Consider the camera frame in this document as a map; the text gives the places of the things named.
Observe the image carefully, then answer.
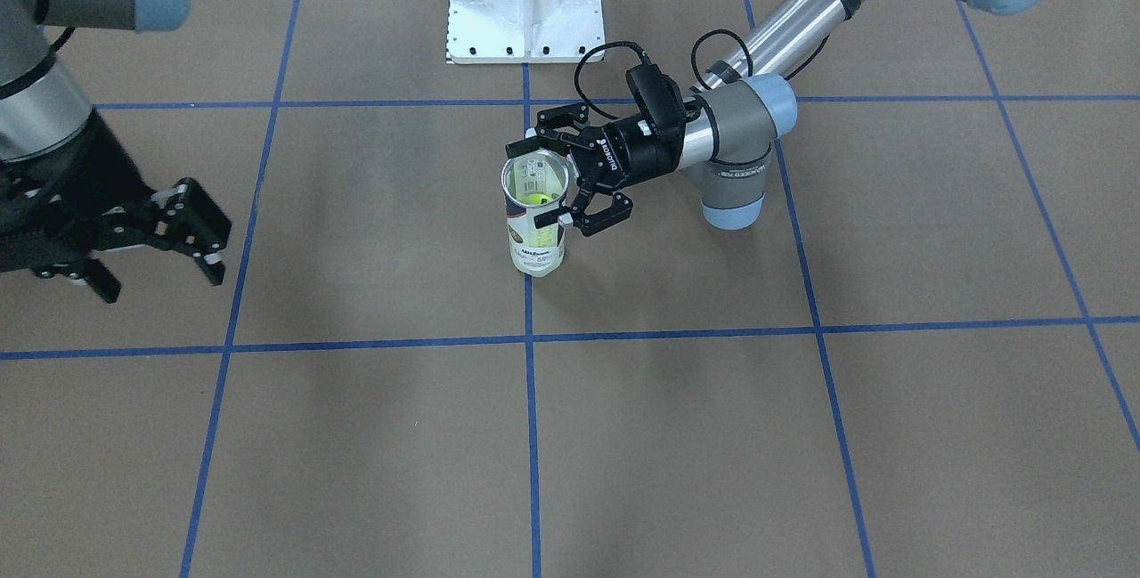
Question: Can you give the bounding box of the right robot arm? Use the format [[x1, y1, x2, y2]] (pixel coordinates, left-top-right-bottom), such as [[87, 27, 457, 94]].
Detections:
[[1, 0, 233, 306]]

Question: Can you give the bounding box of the yellow Wilson 3 tennis ball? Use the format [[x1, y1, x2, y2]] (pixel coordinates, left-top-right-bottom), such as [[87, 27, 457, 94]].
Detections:
[[521, 192, 554, 207]]

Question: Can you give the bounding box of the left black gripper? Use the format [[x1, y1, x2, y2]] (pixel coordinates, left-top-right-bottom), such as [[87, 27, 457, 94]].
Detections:
[[505, 101, 689, 236]]

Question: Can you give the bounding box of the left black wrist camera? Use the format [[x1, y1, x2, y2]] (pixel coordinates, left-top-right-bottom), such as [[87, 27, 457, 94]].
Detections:
[[624, 62, 687, 143]]

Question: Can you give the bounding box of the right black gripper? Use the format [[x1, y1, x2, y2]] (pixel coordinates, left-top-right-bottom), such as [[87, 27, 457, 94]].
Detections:
[[1, 109, 233, 306]]

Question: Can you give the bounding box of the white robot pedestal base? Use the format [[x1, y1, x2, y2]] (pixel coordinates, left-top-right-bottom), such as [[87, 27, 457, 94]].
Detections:
[[445, 0, 606, 64]]

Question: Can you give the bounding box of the Wilson tennis ball can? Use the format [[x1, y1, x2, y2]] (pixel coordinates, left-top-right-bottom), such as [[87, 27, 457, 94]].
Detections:
[[500, 150, 569, 277]]

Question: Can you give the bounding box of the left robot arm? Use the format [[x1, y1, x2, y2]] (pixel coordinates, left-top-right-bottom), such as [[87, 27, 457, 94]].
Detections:
[[506, 0, 1042, 236]]

